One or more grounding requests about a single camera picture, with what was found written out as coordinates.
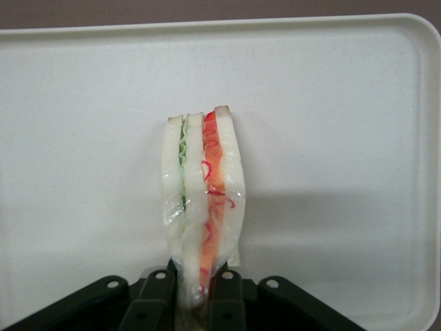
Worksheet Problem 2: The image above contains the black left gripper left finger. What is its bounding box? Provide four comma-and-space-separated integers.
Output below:
0, 259, 181, 331

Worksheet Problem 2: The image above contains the plastic-wrapped sandwich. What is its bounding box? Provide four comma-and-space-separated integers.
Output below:
161, 105, 246, 310

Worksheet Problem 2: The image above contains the cream plastic tray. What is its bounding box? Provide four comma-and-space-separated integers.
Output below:
0, 12, 441, 331

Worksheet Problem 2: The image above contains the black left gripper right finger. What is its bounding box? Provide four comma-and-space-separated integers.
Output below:
205, 262, 367, 331

